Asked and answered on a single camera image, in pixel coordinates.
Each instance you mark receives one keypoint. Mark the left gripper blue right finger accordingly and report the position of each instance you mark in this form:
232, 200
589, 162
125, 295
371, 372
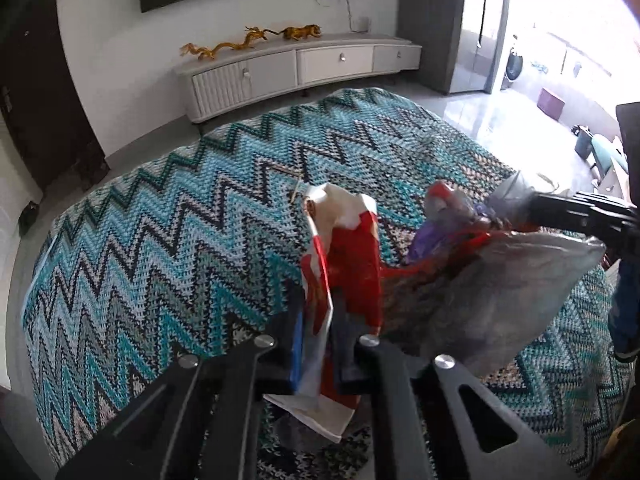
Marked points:
345, 331

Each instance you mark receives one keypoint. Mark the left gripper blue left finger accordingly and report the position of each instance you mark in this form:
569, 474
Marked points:
287, 328

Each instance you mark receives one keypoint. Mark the red white paper wrapper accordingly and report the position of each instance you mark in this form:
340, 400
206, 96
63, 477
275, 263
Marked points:
342, 261

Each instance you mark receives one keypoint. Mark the purple plastic wrapper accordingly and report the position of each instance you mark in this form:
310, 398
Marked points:
443, 220

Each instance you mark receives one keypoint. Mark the clear plastic bag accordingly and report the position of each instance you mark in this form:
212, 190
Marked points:
493, 288

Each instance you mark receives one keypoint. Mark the teal chair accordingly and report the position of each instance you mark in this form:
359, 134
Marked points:
604, 152

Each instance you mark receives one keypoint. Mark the zigzag patterned teal blanket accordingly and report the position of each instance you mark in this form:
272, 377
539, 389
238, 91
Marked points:
195, 251

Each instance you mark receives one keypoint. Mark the purple stool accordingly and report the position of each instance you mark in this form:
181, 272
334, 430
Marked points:
550, 104

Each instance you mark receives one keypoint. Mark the washing machine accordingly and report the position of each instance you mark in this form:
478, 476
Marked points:
515, 63

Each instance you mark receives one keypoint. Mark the white TV cabinet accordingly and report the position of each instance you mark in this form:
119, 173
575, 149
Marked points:
277, 67

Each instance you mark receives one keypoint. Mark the grey refrigerator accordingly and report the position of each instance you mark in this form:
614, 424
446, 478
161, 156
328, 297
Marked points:
461, 41

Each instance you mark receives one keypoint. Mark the golden dragon figurine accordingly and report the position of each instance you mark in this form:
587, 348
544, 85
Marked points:
252, 34

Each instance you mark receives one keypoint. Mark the golden tiger figurine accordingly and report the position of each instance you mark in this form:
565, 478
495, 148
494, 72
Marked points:
295, 33

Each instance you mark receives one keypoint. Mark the white router on cabinet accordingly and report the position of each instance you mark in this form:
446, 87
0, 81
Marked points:
360, 25

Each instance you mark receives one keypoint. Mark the dark brown entrance door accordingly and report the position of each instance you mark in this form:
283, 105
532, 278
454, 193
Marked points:
39, 101

